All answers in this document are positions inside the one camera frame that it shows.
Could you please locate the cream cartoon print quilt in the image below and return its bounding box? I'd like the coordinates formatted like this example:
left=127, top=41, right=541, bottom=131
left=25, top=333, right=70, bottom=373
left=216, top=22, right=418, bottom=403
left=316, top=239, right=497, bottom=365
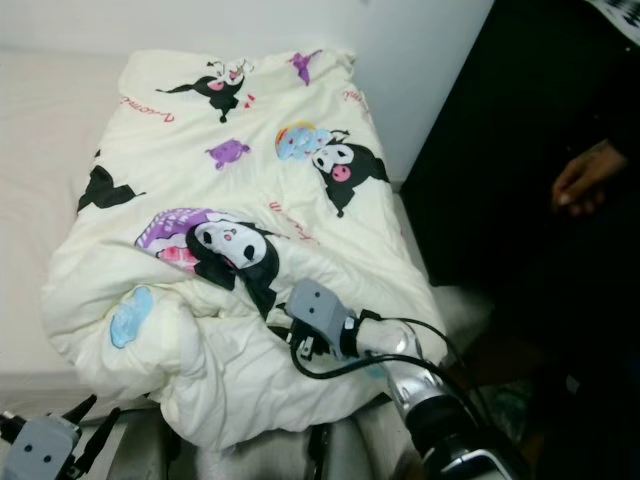
left=40, top=47, right=449, bottom=453

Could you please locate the person's dark hand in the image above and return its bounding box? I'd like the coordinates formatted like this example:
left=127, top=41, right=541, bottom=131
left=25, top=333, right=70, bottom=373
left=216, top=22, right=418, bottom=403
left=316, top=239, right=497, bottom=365
left=552, top=140, right=633, bottom=217

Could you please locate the grey robot leg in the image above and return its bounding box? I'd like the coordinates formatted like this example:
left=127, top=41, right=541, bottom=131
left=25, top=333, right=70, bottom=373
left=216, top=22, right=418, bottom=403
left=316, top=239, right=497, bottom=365
left=305, top=420, right=391, bottom=480

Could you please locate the black cabinet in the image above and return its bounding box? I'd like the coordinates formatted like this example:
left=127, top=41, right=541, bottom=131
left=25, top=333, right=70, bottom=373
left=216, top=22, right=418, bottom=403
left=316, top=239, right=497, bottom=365
left=400, top=0, right=640, bottom=480

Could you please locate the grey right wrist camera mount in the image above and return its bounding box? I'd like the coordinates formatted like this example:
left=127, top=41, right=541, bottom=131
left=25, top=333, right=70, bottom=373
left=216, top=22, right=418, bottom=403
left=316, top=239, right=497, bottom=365
left=285, top=280, right=357, bottom=341

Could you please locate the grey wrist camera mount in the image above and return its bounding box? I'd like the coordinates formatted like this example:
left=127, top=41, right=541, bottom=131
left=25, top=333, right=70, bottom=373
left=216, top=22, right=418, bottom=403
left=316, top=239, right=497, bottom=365
left=285, top=280, right=357, bottom=341
left=3, top=415, right=83, bottom=480

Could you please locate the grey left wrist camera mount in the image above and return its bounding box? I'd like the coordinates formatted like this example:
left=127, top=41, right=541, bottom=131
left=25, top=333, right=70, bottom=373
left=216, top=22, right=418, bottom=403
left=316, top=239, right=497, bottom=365
left=3, top=415, right=83, bottom=480

